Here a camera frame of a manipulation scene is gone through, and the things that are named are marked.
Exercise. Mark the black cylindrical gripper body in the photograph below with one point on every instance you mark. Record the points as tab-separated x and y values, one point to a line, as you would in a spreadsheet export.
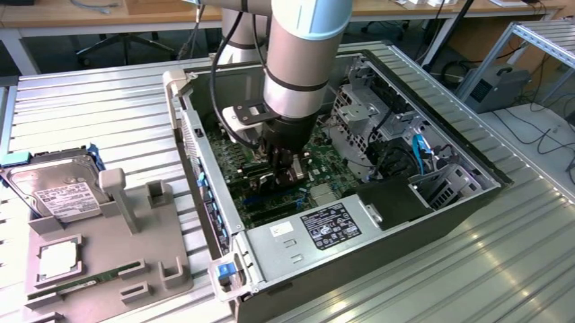
290	134

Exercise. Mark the graphics card with metal bracket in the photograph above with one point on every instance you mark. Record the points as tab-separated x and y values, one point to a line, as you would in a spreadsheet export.
302	170

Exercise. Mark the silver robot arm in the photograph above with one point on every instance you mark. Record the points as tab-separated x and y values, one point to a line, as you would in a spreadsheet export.
297	60

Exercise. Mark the installed green RAM stick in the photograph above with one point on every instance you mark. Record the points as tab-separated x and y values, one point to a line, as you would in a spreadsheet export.
254	171

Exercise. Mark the blue expansion slot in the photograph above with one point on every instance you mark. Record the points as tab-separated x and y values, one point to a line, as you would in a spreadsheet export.
254	201

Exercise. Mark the silver finned chipset heatsink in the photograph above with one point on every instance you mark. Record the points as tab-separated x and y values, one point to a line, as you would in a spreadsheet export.
323	196

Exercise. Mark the green motherboard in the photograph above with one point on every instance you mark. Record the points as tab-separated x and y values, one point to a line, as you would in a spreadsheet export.
333	158

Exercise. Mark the silver perforated disk bay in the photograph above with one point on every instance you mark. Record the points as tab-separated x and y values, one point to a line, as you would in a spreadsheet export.
355	134

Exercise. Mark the silver power supply with label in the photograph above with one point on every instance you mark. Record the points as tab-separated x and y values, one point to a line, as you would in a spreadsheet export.
287	249

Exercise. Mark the black plastic shroud box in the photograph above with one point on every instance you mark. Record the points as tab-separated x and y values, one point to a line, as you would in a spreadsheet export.
391	202

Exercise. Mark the blue case release latch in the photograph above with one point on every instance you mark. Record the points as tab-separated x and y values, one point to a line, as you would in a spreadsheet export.
225	270

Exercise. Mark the open black PC case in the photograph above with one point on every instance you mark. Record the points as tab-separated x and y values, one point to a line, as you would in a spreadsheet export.
405	255

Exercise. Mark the small silver disk bay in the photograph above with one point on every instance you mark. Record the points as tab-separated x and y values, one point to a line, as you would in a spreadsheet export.
442	191

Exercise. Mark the small black chair base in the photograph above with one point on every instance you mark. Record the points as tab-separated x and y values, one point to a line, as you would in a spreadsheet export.
386	28

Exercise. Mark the wooden desk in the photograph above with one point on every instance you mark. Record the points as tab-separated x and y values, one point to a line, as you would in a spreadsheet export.
405	13

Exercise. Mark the black office chair base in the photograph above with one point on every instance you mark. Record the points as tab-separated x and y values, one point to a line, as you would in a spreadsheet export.
126	43

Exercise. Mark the silver hard disk with label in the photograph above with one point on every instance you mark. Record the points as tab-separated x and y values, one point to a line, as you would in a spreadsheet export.
58	191

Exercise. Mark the white boxes on desk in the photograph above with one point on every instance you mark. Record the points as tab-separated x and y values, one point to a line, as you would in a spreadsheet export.
427	2

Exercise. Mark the grey parts rack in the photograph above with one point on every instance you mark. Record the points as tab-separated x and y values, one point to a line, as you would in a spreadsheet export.
116	303

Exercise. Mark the loose green RAM stick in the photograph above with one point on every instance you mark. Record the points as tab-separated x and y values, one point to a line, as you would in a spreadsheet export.
86	281

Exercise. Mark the silver CPU chip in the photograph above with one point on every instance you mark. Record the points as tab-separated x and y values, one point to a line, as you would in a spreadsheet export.
58	260

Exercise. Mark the blue plastic disk carrier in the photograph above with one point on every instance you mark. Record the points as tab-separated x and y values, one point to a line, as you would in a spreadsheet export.
14	161

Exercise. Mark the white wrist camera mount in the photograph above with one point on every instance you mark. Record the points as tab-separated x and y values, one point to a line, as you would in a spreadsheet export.
245	116

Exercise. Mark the silver disk bay bracket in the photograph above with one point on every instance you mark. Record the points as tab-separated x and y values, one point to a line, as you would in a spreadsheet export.
355	112

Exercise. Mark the aluminium profile frame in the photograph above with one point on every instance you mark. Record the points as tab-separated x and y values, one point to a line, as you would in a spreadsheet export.
539	37

